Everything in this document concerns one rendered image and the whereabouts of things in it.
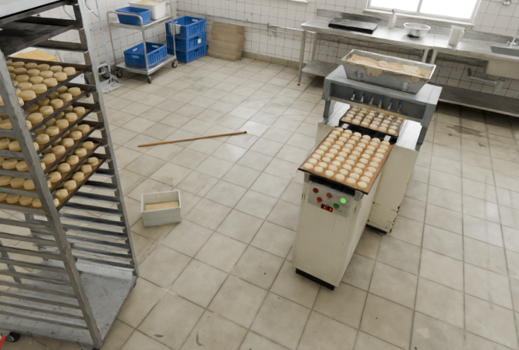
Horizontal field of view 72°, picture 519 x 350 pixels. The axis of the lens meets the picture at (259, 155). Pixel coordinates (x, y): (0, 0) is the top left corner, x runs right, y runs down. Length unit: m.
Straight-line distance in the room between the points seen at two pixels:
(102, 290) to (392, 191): 2.04
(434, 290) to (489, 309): 0.34
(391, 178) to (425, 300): 0.83
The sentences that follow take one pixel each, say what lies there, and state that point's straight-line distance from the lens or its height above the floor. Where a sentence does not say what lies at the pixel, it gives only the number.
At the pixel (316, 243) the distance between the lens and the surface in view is 2.34.
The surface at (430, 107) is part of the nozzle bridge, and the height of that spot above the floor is 1.15.
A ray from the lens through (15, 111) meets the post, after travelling 1.38.
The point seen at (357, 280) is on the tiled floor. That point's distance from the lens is 2.73.
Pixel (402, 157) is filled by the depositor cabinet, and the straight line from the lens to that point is 2.62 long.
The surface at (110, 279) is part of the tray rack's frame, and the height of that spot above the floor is 0.15.
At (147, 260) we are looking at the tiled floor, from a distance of 2.77.
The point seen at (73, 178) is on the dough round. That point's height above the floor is 1.06.
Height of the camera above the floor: 2.06
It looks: 33 degrees down
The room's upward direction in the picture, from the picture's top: 3 degrees clockwise
